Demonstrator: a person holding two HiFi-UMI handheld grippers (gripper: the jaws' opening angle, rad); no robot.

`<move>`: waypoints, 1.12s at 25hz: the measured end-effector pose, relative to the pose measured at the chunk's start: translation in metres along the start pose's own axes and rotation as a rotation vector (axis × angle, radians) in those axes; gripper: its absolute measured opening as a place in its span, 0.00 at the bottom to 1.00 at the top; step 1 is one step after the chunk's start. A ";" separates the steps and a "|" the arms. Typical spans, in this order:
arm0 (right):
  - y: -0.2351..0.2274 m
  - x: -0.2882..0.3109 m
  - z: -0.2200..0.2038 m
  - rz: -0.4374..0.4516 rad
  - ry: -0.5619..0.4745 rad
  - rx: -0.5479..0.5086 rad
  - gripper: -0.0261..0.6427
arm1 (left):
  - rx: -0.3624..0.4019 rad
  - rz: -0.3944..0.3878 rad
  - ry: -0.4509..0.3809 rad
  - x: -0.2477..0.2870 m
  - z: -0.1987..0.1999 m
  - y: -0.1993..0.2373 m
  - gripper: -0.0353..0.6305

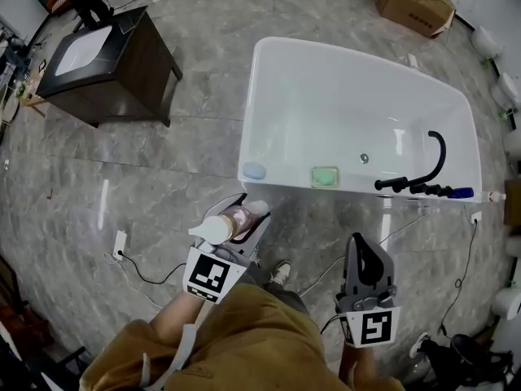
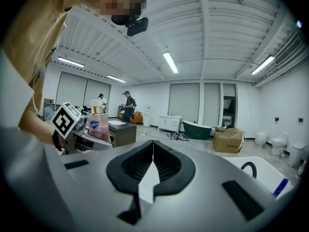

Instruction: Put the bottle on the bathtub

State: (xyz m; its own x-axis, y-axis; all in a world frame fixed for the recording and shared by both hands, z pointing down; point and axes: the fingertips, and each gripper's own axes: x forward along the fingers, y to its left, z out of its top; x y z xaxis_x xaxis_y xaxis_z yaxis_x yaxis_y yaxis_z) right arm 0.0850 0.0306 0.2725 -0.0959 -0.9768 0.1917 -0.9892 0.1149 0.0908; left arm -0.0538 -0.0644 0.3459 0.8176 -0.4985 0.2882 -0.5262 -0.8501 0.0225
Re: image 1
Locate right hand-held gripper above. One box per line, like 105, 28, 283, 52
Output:
335, 232, 402, 349

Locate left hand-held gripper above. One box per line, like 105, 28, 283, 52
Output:
182, 192, 273, 305

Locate white bathtub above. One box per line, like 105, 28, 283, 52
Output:
237, 36, 484, 212

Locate person's right forearm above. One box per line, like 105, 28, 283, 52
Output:
337, 340, 378, 384

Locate person's left forearm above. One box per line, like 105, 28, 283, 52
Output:
147, 288, 215, 344

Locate black bathtub faucet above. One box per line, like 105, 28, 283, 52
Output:
374, 130, 454, 198

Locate person's right shoe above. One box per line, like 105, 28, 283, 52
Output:
266, 260, 292, 289

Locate green soap dish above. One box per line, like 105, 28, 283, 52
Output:
309, 165, 341, 189

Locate person's grey trousers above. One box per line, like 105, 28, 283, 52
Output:
243, 258, 313, 315

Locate green soap bar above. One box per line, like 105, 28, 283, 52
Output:
313, 169, 337, 187

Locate person's tan shirt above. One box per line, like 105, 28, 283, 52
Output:
78, 283, 408, 391

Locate brown cabinet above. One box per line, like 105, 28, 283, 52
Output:
504, 179, 521, 228

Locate dark wooden vanity cabinet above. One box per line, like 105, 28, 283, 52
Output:
35, 5, 183, 129

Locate light wooden table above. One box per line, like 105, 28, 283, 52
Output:
19, 76, 46, 118

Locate cardboard box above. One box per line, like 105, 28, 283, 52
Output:
373, 0, 456, 39

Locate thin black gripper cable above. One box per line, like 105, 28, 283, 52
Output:
320, 314, 341, 336

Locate long black cable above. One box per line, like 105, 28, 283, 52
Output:
440, 219, 478, 338

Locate black power cable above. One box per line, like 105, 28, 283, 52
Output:
117, 252, 188, 285

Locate white strap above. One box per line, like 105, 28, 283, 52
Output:
141, 323, 197, 391

